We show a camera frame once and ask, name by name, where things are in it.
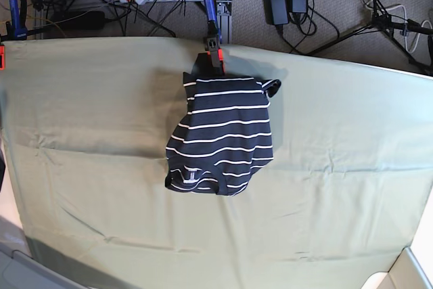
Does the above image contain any grey plastic bin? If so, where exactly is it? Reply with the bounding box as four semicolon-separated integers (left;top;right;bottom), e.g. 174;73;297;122
1;218;82;289

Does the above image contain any blue orange left clamp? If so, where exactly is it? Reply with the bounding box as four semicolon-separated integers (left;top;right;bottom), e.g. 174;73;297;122
1;0;28;70

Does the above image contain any navy white striped T-shirt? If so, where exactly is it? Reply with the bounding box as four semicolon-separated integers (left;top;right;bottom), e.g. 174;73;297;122
165;73;281;196

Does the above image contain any blue orange clamp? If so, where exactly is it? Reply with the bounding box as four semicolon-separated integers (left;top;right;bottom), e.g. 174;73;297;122
204;0;225;76
1;0;28;70

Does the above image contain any aluminium frame post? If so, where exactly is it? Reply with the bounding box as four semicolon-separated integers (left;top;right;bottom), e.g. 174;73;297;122
215;0;233;44

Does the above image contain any light green table cloth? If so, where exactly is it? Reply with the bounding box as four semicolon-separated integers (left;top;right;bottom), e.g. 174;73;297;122
1;37;432;288

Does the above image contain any blue orange centre clamp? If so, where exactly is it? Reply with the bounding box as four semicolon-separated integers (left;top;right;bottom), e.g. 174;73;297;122
204;0;225;76

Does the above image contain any black camera tripod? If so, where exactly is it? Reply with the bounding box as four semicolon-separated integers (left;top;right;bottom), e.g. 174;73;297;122
307;0;432;76

